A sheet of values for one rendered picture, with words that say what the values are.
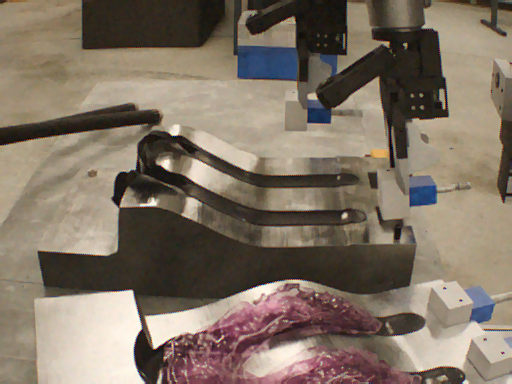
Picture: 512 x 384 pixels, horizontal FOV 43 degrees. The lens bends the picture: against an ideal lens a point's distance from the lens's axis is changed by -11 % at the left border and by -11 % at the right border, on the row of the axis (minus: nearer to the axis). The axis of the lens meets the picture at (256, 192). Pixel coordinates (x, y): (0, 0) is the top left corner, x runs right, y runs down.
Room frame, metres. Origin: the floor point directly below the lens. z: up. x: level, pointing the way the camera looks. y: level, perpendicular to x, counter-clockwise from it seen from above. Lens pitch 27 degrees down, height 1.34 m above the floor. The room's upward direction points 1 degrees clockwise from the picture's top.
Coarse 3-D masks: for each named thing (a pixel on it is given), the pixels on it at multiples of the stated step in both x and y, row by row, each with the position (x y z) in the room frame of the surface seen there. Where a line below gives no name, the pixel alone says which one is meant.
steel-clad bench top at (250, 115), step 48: (96, 96) 1.53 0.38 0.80; (144, 96) 1.52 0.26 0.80; (192, 96) 1.52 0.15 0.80; (240, 96) 1.52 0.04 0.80; (96, 144) 1.25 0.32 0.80; (240, 144) 1.25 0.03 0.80; (288, 144) 1.25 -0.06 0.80; (336, 144) 1.26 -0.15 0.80; (384, 144) 1.26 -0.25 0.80; (48, 192) 1.04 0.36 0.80; (0, 240) 0.87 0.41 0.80; (432, 240) 0.90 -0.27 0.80; (0, 288) 0.74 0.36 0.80; (48, 288) 0.75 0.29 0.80; (0, 336) 0.63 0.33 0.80
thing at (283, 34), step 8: (240, 24) 4.07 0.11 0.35; (280, 24) 4.06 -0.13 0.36; (288, 24) 4.43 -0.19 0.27; (240, 32) 4.08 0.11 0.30; (248, 32) 4.07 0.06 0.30; (264, 32) 4.07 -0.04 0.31; (272, 32) 4.07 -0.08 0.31; (280, 32) 4.06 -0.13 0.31; (288, 32) 4.06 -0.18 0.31; (240, 40) 4.07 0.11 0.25; (248, 40) 4.07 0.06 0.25; (256, 40) 4.07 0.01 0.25; (264, 40) 4.07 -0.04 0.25; (272, 40) 4.07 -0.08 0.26; (280, 40) 4.06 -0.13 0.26; (288, 40) 4.06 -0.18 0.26
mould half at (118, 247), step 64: (192, 128) 1.01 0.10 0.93; (128, 192) 0.79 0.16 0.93; (256, 192) 0.89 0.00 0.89; (320, 192) 0.89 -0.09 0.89; (64, 256) 0.76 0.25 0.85; (128, 256) 0.75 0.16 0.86; (192, 256) 0.75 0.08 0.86; (256, 256) 0.75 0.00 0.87; (320, 256) 0.75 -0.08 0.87; (384, 256) 0.75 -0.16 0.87
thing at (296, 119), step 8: (288, 96) 1.10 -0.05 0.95; (296, 96) 1.10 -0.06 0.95; (288, 104) 1.08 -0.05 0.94; (296, 104) 1.08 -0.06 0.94; (312, 104) 1.10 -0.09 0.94; (320, 104) 1.11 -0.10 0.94; (288, 112) 1.08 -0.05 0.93; (296, 112) 1.08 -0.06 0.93; (304, 112) 1.08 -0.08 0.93; (312, 112) 1.09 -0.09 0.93; (320, 112) 1.09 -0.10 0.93; (328, 112) 1.09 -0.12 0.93; (336, 112) 1.10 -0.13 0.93; (344, 112) 1.10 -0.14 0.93; (352, 112) 1.10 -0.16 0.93; (360, 112) 1.10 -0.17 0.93; (288, 120) 1.08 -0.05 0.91; (296, 120) 1.08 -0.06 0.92; (304, 120) 1.08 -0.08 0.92; (312, 120) 1.09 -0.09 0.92; (320, 120) 1.09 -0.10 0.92; (328, 120) 1.09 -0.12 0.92; (288, 128) 1.08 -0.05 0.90; (296, 128) 1.08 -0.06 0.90; (304, 128) 1.08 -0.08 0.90
